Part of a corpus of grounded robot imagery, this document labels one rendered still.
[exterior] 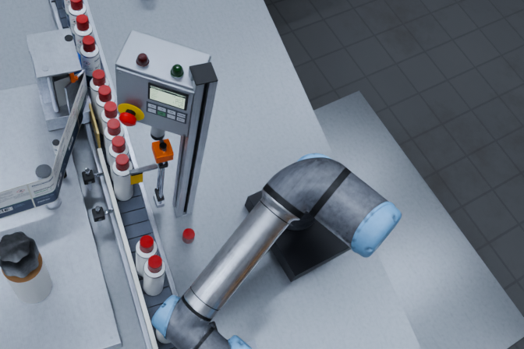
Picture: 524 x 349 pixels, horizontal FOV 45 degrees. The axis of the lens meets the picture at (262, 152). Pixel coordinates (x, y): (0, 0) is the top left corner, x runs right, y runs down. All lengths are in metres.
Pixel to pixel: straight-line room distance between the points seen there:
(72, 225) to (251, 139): 0.59
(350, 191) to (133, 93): 0.48
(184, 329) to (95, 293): 0.47
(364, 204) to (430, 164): 1.94
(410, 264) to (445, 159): 1.32
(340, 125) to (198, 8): 0.63
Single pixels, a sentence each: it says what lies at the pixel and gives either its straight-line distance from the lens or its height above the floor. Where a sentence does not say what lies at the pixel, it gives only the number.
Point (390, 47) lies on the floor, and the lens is 3.43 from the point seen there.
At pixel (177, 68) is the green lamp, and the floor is 1.50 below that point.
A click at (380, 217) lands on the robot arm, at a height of 1.47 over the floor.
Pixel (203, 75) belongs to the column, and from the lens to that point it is 1.22.
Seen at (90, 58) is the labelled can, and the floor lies 1.04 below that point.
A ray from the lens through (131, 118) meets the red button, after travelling 1.35.
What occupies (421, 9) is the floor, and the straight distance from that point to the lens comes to 3.68.
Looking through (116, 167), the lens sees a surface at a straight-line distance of 1.61.
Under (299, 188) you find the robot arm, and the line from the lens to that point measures 1.19.
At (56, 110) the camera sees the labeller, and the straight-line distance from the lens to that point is 1.82.
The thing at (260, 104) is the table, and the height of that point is 0.83.
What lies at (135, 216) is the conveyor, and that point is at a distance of 1.75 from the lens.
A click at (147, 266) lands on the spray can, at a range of 1.52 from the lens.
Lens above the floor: 2.50
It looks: 60 degrees down
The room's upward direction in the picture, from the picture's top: 20 degrees clockwise
